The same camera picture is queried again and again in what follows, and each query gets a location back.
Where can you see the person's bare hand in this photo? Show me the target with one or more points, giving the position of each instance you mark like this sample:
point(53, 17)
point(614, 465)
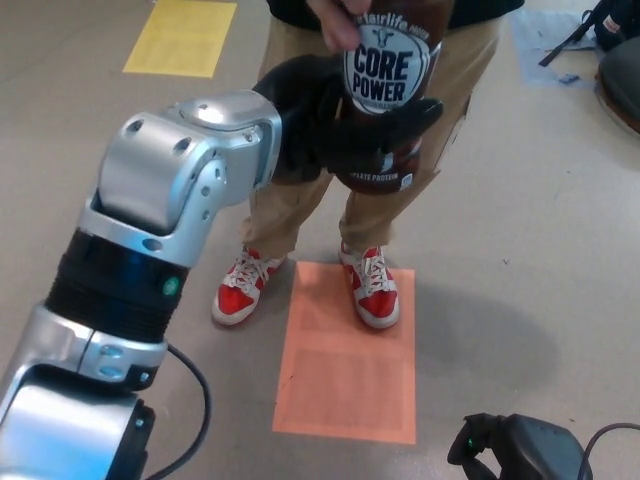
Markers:
point(335, 20)

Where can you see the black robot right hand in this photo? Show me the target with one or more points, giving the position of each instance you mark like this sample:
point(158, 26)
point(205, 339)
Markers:
point(530, 445)

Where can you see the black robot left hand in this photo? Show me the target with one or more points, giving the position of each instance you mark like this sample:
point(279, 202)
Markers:
point(300, 115)

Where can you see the brown protein shake bottle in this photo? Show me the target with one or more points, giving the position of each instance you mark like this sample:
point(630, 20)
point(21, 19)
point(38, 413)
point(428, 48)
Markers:
point(385, 65)

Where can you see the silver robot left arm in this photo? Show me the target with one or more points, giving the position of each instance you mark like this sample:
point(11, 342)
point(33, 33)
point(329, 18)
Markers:
point(140, 175)

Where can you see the person in khaki pants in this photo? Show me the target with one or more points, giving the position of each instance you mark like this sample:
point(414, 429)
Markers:
point(300, 210)

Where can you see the person's right red white sneaker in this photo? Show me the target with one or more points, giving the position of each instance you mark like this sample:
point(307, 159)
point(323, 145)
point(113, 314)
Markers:
point(235, 300)

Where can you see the person's red white sneaker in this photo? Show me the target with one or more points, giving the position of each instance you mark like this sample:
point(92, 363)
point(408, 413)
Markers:
point(235, 300)
point(377, 302)

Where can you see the person's left red white sneaker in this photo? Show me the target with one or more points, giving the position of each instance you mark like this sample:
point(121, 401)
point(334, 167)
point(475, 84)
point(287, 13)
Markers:
point(377, 302)

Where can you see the yellow paper sheet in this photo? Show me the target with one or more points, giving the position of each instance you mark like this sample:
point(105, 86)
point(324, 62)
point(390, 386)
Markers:
point(180, 40)

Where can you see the black shirt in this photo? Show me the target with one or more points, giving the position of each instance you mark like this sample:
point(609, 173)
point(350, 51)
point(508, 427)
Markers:
point(480, 12)

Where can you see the orange paper sheet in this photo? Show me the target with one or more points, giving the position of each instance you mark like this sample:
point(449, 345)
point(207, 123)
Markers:
point(345, 385)

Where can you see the light blue plastic sheet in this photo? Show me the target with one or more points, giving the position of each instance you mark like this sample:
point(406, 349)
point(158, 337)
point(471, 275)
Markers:
point(537, 40)

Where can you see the small blue tape scrap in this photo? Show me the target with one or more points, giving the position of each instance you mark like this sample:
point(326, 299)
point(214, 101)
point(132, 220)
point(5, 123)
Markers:
point(568, 79)

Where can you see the black backpack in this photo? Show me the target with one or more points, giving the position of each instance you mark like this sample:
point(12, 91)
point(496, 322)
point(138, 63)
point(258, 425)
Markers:
point(617, 25)

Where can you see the grey round stool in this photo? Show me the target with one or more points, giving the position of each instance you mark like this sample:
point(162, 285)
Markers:
point(622, 80)

